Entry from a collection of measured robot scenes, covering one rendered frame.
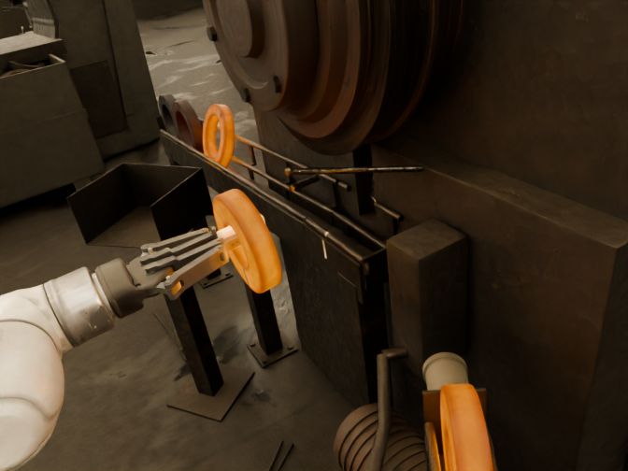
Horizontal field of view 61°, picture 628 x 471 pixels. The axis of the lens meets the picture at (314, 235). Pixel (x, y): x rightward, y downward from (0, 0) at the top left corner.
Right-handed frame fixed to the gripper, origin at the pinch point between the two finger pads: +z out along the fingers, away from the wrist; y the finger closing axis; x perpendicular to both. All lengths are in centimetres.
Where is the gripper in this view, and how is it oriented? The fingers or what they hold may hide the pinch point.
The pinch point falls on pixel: (242, 232)
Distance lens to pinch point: 77.4
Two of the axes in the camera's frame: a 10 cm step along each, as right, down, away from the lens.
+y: 5.0, 3.9, -7.7
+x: -1.8, -8.3, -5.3
